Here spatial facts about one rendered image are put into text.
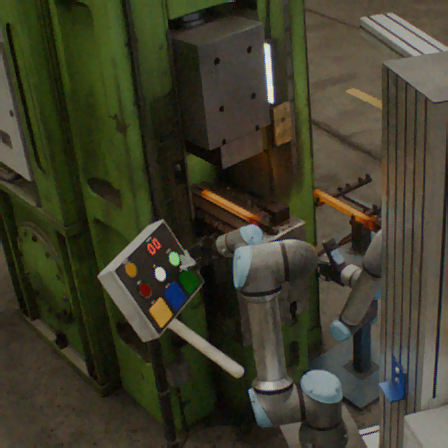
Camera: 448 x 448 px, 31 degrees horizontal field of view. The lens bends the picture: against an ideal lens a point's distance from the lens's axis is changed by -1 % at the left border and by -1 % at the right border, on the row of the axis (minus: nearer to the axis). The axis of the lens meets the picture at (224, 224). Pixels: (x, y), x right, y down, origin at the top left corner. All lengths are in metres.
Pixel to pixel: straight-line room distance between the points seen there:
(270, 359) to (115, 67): 1.14
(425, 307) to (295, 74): 1.72
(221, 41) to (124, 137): 0.48
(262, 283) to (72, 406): 1.97
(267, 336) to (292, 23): 1.45
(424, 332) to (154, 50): 1.49
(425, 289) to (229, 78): 1.38
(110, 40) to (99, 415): 1.87
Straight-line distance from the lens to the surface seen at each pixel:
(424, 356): 1.95
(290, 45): 3.33
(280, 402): 2.37
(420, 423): 2.03
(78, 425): 3.93
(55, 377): 4.22
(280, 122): 3.36
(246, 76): 3.01
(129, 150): 2.95
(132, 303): 2.73
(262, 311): 2.29
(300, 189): 3.60
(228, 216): 3.31
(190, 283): 2.92
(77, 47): 3.16
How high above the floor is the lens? 2.66
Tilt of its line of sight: 31 degrees down
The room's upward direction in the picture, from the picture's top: 6 degrees counter-clockwise
